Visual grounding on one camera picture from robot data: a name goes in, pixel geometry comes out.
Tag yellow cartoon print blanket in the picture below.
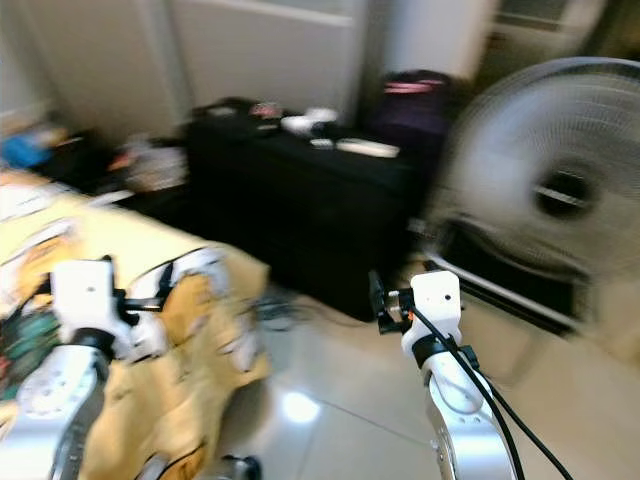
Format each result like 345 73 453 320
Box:
0 170 273 480

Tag black cloth covered table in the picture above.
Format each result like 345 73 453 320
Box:
185 100 446 323

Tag black box with white trim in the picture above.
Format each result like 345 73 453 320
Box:
430 220 586 336

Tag white crumpled bag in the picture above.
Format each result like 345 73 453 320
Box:
110 140 191 193

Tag flat white oblong object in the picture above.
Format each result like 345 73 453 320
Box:
335 139 401 159

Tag small blue item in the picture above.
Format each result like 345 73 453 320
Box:
2 132 51 169

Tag grey robot foot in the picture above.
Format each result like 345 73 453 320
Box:
215 455 263 480

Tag white round floor fan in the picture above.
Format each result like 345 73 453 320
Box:
425 57 640 286

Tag dark purple bag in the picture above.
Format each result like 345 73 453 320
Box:
370 70 461 166

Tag white wardrobe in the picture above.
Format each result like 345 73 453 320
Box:
168 0 366 116

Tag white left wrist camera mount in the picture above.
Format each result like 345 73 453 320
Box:
50 257 129 346

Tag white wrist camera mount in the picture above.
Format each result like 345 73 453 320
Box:
50 257 129 346
400 270 463 363

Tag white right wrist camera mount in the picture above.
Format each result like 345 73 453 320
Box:
400 270 463 363

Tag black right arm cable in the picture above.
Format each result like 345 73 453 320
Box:
410 305 577 480

